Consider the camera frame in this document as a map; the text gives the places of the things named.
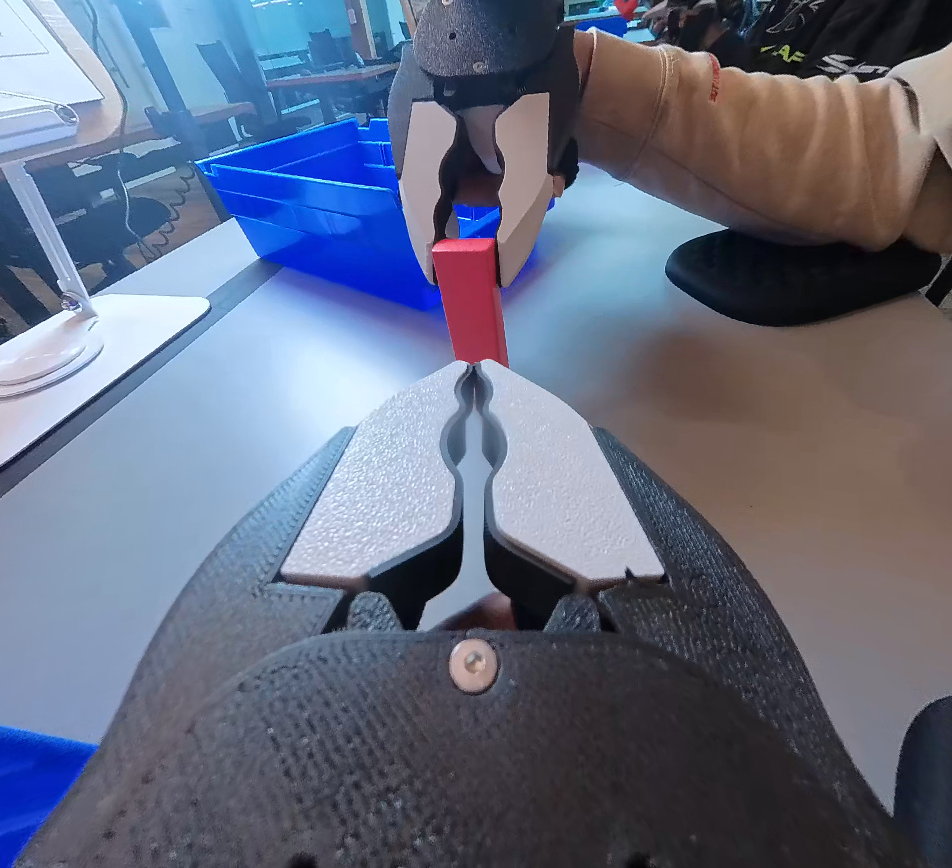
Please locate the black wrist rest pad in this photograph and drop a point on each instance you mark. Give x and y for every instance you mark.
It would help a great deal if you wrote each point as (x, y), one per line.
(803, 280)

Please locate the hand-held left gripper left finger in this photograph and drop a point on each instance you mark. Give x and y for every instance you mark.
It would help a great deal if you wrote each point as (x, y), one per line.
(379, 496)

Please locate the red rectangular wooden block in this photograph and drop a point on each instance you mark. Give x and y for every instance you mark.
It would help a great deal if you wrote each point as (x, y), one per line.
(472, 302)

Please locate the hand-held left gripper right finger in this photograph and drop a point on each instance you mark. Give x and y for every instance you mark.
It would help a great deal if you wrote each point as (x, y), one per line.
(565, 503)

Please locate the white lamp base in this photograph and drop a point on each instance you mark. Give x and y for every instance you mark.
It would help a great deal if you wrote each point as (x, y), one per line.
(134, 332)

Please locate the person's right hand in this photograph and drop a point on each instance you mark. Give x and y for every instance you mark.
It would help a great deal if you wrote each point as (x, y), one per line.
(477, 189)

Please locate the person's right forearm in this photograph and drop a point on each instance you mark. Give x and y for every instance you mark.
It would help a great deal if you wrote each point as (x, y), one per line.
(744, 139)

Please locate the printed instruction sheet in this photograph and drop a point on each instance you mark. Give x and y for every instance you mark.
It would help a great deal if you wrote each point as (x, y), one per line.
(37, 64)

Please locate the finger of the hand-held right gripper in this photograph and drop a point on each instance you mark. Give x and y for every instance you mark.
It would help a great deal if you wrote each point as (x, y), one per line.
(424, 176)
(528, 183)

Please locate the black office chair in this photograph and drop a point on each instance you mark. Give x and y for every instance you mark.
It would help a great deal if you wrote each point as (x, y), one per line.
(126, 228)

